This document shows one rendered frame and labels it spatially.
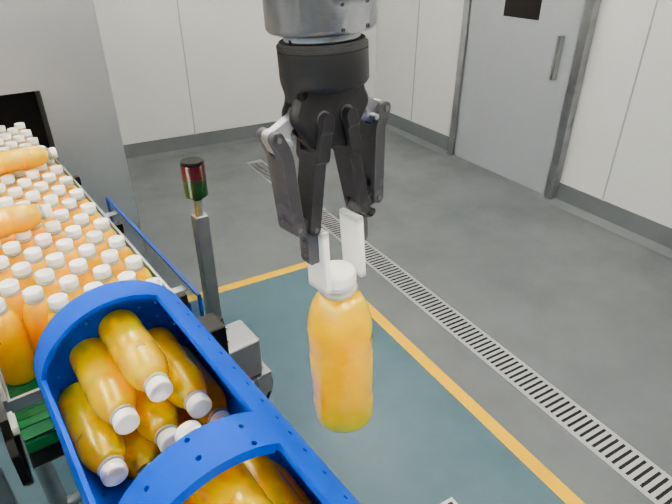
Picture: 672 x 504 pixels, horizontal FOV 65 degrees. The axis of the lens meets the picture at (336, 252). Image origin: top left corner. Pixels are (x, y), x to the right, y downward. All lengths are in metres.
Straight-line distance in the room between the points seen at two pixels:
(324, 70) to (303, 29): 0.03
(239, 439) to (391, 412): 1.75
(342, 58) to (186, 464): 0.48
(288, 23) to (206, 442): 0.48
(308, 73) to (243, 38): 5.06
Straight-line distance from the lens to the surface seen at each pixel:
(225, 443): 0.69
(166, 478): 0.69
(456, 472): 2.25
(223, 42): 5.42
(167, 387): 0.88
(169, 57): 5.30
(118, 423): 0.90
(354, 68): 0.44
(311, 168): 0.47
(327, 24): 0.42
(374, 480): 2.18
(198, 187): 1.46
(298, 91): 0.44
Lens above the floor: 1.75
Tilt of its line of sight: 30 degrees down
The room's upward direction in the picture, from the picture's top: straight up
